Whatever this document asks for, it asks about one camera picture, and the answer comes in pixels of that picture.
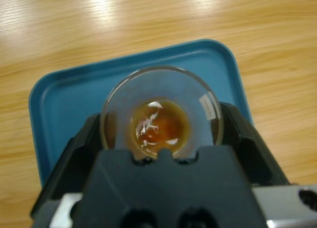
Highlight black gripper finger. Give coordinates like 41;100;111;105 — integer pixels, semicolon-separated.
210;101;290;186
30;113;109;220

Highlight clear glass cup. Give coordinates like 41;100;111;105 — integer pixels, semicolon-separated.
100;64;225;161

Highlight blue plastic tray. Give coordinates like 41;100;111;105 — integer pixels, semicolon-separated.
28;39;256;188

